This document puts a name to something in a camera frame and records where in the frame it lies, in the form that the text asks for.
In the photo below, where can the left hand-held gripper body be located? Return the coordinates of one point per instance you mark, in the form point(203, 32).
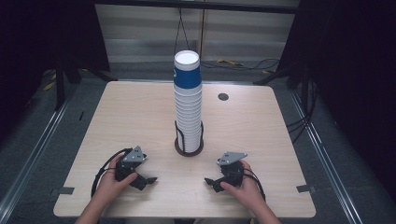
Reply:
point(134, 156)

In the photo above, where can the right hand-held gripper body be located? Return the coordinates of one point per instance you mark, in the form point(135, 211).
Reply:
point(232, 171)

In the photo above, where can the stack of white ribbed cups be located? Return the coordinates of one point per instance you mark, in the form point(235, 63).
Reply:
point(188, 112)

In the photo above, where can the blue and white paper cup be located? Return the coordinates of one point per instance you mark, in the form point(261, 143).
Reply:
point(187, 77)

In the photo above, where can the person's right hand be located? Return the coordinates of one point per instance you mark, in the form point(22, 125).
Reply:
point(247, 191)

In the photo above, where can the person's left hand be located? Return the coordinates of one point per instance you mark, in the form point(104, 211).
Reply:
point(110, 186)

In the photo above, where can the grey tape piece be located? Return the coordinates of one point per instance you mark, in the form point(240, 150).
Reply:
point(66, 190)
point(303, 188)

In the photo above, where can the round grey table grommet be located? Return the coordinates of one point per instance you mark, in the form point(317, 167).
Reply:
point(223, 96)

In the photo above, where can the black metal stand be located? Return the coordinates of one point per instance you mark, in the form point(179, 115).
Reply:
point(59, 90)
point(274, 76)

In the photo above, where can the yellow floor tape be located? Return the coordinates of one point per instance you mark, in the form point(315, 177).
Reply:
point(49, 86)
point(229, 62)

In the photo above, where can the metal floor rail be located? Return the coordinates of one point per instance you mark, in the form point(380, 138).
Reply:
point(327, 161)
point(37, 143)

